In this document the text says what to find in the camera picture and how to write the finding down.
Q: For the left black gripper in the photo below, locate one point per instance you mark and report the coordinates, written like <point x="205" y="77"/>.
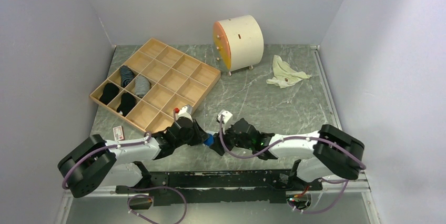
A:
<point x="199" y="134"/>

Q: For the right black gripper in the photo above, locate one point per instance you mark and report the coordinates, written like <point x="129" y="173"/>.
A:
<point x="216" y="146"/>

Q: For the blue underwear white trim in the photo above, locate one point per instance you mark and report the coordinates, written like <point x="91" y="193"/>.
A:
<point x="211" y="138"/>

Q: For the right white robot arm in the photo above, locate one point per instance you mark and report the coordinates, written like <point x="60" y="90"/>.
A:
<point x="324" y="152"/>

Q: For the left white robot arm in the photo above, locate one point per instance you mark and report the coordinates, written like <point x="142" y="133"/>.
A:
<point x="97" y="162"/>

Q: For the wooden compartment tray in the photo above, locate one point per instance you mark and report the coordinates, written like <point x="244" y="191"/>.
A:
<point x="176" y="78"/>

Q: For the grey rolled sock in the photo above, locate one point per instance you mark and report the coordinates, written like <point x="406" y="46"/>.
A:
<point x="142" y="86"/>

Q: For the cream cloth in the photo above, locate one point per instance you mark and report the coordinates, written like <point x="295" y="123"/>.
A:
<point x="283" y="75"/>

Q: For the dark striped rolled sock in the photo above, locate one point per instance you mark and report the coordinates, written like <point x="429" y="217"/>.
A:
<point x="126" y="75"/>

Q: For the cream cylindrical drawer cabinet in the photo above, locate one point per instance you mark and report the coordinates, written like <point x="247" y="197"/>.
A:
<point x="239" y="41"/>

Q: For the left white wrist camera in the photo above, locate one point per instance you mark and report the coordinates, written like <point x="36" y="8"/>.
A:
<point x="183" y="112"/>

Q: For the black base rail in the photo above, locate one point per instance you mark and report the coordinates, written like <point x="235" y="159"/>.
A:
<point x="175" y="187"/>

